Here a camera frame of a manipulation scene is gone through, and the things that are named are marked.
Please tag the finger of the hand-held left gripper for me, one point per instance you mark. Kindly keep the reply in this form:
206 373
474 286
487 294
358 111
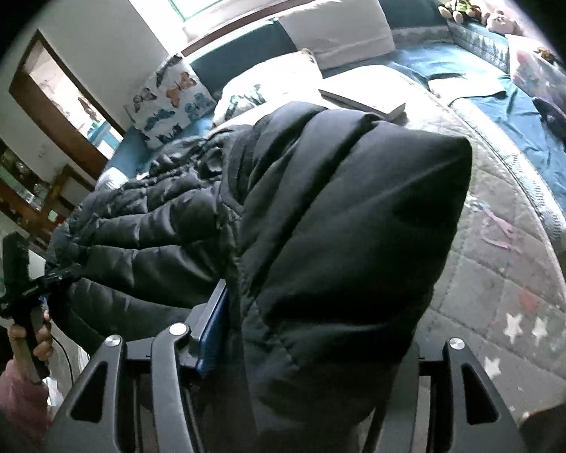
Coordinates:
63 273

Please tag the person's left forearm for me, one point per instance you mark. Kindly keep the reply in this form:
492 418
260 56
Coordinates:
19 396

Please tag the dark cloth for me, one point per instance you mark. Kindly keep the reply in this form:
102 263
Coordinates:
561 122

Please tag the grey star quilt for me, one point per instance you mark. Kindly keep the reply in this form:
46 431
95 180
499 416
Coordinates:
500 269

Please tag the white cloth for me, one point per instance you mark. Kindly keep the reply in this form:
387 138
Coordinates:
467 86

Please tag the butterfly print pillow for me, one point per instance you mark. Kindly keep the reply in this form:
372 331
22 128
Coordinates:
170 104

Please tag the teal padded headboard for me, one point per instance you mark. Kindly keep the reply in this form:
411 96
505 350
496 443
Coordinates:
245 52

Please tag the clear plastic bag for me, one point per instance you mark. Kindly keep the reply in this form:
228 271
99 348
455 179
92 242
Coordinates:
542 75

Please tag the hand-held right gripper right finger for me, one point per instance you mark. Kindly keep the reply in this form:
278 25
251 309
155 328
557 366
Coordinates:
457 387

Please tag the brown plush toy green shirt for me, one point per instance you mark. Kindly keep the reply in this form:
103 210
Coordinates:
463 5

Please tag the wooden framed mirror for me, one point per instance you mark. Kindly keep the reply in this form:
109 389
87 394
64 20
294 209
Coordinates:
61 99

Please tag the blue bed sheet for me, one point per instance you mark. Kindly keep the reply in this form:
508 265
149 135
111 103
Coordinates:
514 118

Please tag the white pillow teal print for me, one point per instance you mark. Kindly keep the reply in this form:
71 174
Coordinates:
264 85

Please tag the wooden display shelf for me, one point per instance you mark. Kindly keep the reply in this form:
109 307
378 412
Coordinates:
23 193

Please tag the white square cushion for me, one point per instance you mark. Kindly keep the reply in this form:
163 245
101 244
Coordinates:
339 23

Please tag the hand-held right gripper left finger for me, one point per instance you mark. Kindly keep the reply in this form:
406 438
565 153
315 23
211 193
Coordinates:
212 335

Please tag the black puffer jacket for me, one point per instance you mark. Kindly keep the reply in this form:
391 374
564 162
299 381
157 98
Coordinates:
335 222

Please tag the blue quilted bed bumper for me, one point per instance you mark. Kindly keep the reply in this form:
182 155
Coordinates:
481 45

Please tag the pink plush toy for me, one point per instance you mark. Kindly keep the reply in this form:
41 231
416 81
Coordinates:
500 21

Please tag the person's left hand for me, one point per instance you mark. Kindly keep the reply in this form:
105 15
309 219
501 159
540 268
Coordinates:
42 344

